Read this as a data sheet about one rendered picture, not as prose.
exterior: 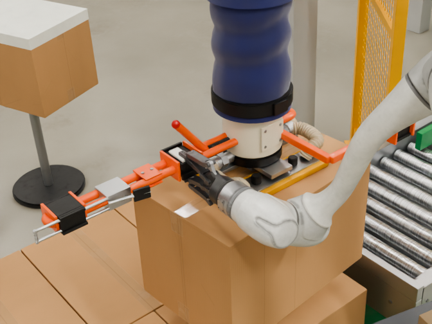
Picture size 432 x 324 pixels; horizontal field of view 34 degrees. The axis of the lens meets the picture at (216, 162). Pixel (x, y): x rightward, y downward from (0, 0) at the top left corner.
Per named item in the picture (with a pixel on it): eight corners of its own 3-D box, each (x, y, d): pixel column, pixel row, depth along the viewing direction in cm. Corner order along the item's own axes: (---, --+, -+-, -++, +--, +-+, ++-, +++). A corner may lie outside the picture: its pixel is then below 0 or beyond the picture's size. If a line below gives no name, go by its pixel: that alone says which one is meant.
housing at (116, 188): (119, 189, 184) (117, 175, 182) (133, 201, 180) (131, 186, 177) (95, 200, 181) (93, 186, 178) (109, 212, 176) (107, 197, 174)
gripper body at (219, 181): (216, 187, 172) (193, 171, 178) (218, 215, 176) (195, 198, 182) (240, 175, 175) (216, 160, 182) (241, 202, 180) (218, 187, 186)
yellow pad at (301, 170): (305, 152, 215) (305, 138, 213) (329, 166, 209) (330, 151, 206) (217, 196, 198) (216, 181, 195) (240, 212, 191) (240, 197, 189)
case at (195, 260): (272, 207, 259) (272, 111, 238) (362, 257, 234) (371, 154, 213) (143, 290, 225) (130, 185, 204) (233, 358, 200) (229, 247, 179)
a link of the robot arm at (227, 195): (230, 227, 172) (215, 216, 176) (258, 213, 177) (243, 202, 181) (229, 197, 167) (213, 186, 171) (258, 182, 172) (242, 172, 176)
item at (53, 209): (73, 206, 178) (70, 190, 176) (88, 220, 173) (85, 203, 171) (43, 220, 174) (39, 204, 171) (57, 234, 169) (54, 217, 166)
